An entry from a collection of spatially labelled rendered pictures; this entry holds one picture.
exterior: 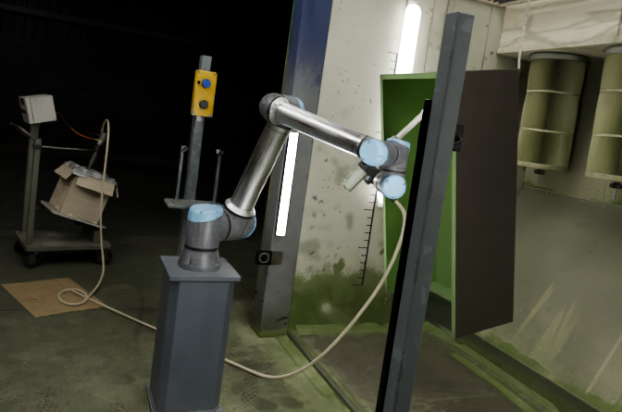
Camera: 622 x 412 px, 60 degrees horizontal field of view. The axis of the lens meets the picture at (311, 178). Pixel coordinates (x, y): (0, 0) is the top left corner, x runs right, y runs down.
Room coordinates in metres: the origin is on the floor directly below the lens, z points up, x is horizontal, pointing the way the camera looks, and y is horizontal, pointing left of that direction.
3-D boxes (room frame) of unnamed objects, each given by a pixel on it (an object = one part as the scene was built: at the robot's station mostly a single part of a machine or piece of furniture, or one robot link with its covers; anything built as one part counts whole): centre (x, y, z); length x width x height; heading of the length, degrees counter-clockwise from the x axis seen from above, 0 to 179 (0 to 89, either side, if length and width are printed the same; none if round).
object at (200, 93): (3.16, 0.68, 1.42); 0.12 x 0.06 x 0.26; 114
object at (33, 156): (4.18, 1.92, 0.64); 0.73 x 0.50 x 1.27; 128
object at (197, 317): (2.36, 0.44, 0.32); 0.31 x 0.31 x 0.64; 24
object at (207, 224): (2.37, 0.44, 0.83); 0.17 x 0.15 x 0.18; 144
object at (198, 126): (3.21, 0.71, 0.82); 0.06 x 0.06 x 1.64; 24
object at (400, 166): (2.02, -0.30, 1.26); 0.12 x 0.09 x 0.12; 144
